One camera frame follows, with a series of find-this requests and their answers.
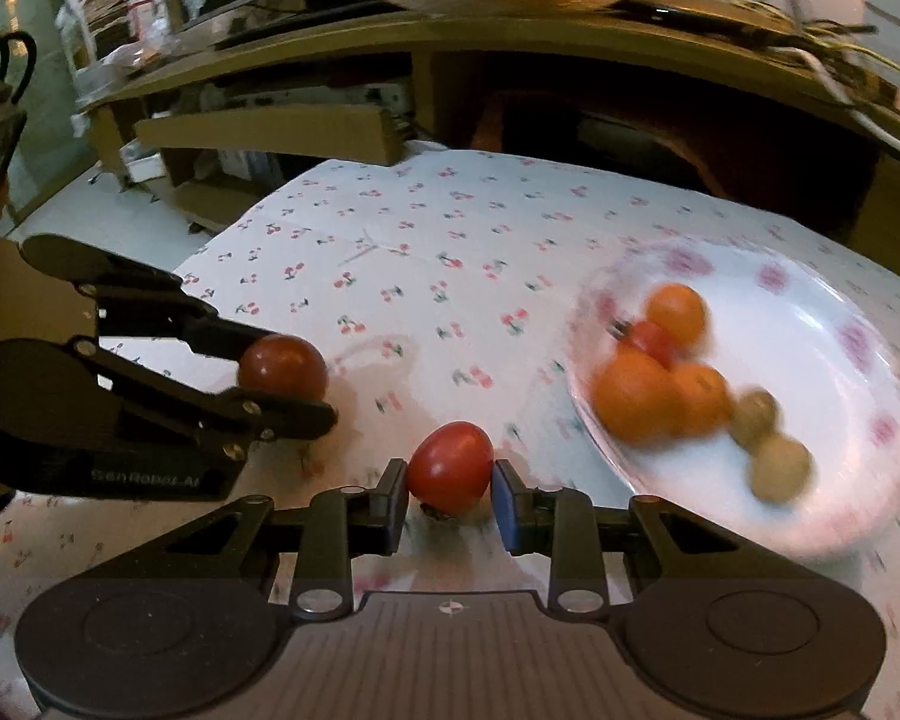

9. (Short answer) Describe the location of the medium red tomato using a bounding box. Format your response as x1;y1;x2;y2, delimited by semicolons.
406;421;496;517

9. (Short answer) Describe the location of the large dark red tomato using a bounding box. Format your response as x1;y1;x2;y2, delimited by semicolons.
238;335;329;402

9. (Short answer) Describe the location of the cherry print tablecloth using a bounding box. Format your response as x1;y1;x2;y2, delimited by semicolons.
0;150;900;720

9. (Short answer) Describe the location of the wooden cabinet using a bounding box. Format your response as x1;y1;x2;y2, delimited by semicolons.
75;0;900;241

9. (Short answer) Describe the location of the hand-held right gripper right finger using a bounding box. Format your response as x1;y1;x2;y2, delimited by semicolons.
493;457;818;616

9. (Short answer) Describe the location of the small red tomato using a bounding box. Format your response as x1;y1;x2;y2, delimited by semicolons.
611;320;680;368

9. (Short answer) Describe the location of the small orange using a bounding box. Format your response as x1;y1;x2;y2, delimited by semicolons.
675;364;732;436
645;283;710;350

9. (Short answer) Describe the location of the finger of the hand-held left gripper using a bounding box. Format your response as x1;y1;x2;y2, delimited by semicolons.
67;337;340;464
19;234;278;387

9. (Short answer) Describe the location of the small brown fruit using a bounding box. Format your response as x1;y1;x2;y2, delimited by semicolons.
750;435;812;503
731;388;781;447

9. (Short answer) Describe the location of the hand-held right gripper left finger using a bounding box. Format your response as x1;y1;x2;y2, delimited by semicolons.
82;457;410;621

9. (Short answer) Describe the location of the person's left forearm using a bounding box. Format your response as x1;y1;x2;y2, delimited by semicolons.
0;165;100;350

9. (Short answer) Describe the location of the white floral plate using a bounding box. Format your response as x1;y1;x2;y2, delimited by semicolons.
566;240;900;560

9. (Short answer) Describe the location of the white cable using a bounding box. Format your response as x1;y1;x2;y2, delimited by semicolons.
776;45;900;166

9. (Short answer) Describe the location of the large orange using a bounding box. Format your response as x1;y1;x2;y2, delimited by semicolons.
591;351;687;443

